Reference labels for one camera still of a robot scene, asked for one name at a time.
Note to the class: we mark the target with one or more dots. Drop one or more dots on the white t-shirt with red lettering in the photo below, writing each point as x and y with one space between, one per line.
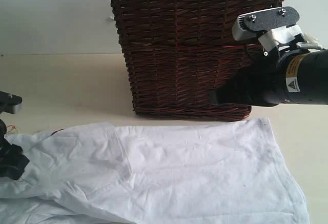
100 173

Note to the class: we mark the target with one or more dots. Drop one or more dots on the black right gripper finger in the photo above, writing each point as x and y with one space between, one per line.
237 90

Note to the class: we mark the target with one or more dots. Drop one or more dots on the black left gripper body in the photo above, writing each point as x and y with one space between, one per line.
3 142

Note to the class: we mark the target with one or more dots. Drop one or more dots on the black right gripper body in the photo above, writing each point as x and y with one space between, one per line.
263 82

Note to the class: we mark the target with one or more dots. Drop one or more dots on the dark brown wicker basket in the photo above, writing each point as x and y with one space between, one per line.
176 51

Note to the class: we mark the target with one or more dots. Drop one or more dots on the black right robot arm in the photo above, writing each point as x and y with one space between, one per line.
306 77

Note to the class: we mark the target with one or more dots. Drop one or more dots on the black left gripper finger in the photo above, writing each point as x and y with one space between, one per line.
15 161

